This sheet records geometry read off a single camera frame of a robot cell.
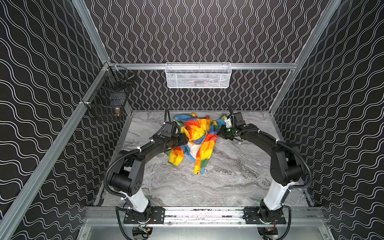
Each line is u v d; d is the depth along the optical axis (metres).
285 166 0.49
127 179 0.46
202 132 0.98
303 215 0.76
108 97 0.91
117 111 0.81
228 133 0.82
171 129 0.73
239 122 0.75
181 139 0.83
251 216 0.73
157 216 0.74
